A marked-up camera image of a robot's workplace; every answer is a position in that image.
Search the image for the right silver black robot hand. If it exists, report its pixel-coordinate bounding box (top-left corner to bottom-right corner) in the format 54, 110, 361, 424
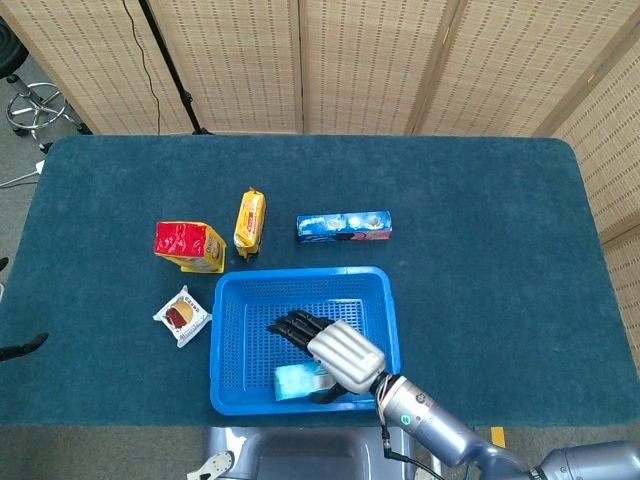
266, 309, 387, 405

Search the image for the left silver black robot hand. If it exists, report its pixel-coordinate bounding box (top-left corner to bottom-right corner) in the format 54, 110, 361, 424
0, 332, 50, 363

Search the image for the blue chocolate chip cookie box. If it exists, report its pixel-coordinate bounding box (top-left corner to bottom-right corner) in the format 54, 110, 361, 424
273, 363, 336, 402

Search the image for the long blue sandwich cookie box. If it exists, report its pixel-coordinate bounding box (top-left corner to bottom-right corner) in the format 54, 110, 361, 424
296, 210, 394, 245

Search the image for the small white bread snack packet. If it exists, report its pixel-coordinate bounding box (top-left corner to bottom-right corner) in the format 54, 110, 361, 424
152, 285, 213, 349

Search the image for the small yellow biscuit pack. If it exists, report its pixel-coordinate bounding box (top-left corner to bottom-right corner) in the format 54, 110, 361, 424
233, 187, 267, 260

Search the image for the large yellow red snack bag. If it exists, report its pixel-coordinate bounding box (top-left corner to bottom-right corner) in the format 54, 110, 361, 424
154, 221, 227, 274

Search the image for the blue perforated plastic basket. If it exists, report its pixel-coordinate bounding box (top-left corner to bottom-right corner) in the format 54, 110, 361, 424
209, 265, 403, 416

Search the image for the grey robot torso base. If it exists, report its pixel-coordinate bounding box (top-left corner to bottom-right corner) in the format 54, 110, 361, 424
187, 426, 441, 480

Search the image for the teal carpet table cover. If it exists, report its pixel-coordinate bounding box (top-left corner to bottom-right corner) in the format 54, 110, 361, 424
0, 135, 630, 429

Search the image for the white power strip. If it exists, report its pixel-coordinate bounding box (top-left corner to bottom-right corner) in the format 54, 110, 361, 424
0, 159, 47, 189

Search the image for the black stool with chrome base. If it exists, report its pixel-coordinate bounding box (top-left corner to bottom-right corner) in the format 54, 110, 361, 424
0, 17, 93, 154

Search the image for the bamboo folding screen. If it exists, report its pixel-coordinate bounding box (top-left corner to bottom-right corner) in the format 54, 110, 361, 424
0, 0, 640, 351

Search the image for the black tripod stand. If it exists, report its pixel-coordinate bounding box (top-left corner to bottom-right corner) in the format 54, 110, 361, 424
138, 0, 214, 136

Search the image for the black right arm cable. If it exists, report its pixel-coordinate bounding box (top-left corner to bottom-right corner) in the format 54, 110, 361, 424
378, 419, 441, 474

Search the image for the thin black hanging cable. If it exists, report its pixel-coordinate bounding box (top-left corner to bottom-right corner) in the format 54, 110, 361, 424
121, 0, 162, 135

